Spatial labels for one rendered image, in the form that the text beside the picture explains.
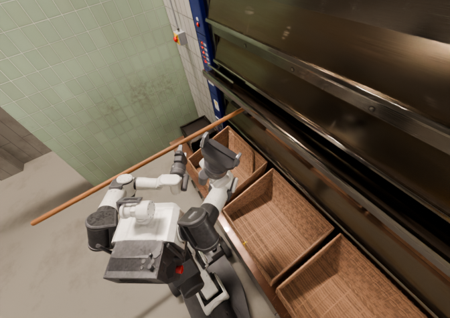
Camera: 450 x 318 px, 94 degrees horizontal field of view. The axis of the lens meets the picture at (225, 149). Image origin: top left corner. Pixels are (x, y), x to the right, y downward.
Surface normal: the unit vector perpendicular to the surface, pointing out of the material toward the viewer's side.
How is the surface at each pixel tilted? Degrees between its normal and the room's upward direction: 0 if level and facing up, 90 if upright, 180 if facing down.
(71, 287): 0
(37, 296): 0
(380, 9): 90
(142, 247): 0
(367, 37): 70
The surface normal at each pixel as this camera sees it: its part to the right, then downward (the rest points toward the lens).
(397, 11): -0.84, 0.48
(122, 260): -0.14, -0.65
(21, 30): 0.53, 0.59
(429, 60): -0.84, 0.23
